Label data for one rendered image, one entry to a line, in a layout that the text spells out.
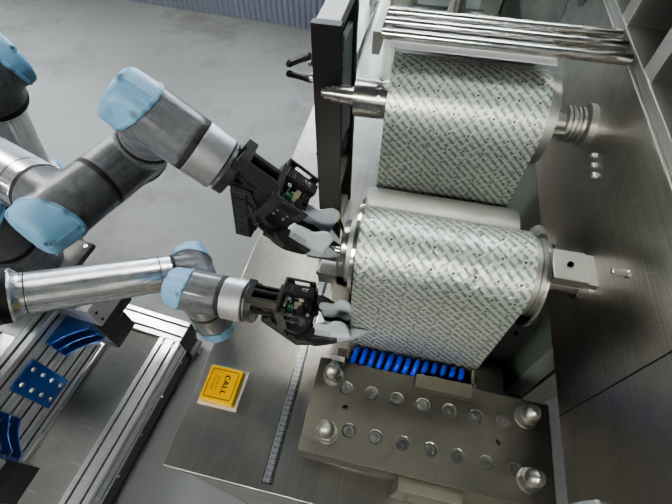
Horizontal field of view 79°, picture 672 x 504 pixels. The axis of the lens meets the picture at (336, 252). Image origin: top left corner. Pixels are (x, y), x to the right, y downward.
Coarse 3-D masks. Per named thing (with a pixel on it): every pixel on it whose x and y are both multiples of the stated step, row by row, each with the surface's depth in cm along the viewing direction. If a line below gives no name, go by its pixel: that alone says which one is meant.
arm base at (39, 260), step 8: (32, 248) 104; (24, 256) 103; (32, 256) 104; (40, 256) 106; (48, 256) 108; (56, 256) 110; (0, 264) 102; (8, 264) 102; (16, 264) 103; (24, 264) 104; (32, 264) 105; (40, 264) 106; (48, 264) 108; (56, 264) 110
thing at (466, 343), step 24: (360, 312) 66; (384, 312) 64; (408, 312) 62; (432, 312) 61; (384, 336) 71; (408, 336) 69; (432, 336) 67; (456, 336) 65; (480, 336) 63; (432, 360) 74; (456, 360) 72; (480, 360) 70
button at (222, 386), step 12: (216, 372) 84; (228, 372) 84; (240, 372) 84; (204, 384) 82; (216, 384) 82; (228, 384) 82; (240, 384) 83; (204, 396) 81; (216, 396) 81; (228, 396) 81
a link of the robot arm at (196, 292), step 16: (176, 272) 71; (192, 272) 72; (208, 272) 73; (176, 288) 70; (192, 288) 69; (208, 288) 69; (176, 304) 70; (192, 304) 70; (208, 304) 69; (208, 320) 75
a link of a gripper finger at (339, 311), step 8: (320, 304) 71; (328, 304) 70; (336, 304) 70; (344, 304) 69; (328, 312) 72; (336, 312) 71; (344, 312) 71; (328, 320) 72; (336, 320) 72; (344, 320) 71
